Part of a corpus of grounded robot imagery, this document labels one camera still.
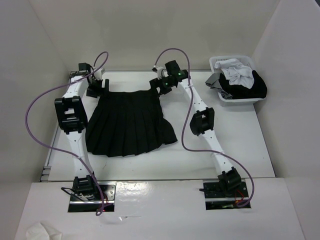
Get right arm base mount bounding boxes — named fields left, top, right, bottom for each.
left=199, top=181, right=251, bottom=211

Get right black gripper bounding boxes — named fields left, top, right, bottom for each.
left=148, top=75, right=174, bottom=101

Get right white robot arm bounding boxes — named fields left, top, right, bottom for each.
left=150, top=60, right=242, bottom=197

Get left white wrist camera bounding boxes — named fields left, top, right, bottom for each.
left=89, top=67, right=105, bottom=81

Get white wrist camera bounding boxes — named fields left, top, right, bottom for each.
left=151, top=65, right=167, bottom=79
left=89, top=67, right=105, bottom=81

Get black garment in basket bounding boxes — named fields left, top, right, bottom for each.
left=217, top=70, right=268, bottom=100

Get grey garment in basket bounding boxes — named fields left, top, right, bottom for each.
left=205, top=72, right=233, bottom=100

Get white garment in basket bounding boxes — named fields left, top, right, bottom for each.
left=214, top=58, right=255, bottom=89

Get purple cable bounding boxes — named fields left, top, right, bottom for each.
left=152, top=47, right=255, bottom=208
left=26, top=51, right=110, bottom=216

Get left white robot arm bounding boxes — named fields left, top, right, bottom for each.
left=54, top=62, right=104, bottom=202

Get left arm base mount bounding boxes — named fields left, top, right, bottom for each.
left=60, top=181, right=117, bottom=213

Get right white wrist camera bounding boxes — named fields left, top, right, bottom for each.
left=151, top=65, right=167, bottom=79

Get crumpled white tissue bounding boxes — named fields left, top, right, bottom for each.
left=25, top=222, right=63, bottom=240

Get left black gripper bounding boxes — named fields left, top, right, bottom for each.
left=86, top=77, right=110, bottom=99

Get white plastic laundry basket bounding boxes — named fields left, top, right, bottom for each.
left=209, top=55, right=264, bottom=107

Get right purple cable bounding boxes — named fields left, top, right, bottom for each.
left=152, top=47, right=255, bottom=208

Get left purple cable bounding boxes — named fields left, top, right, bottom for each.
left=26, top=51, right=110, bottom=216

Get black pleated skirt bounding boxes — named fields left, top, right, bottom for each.
left=85, top=89, right=178, bottom=158

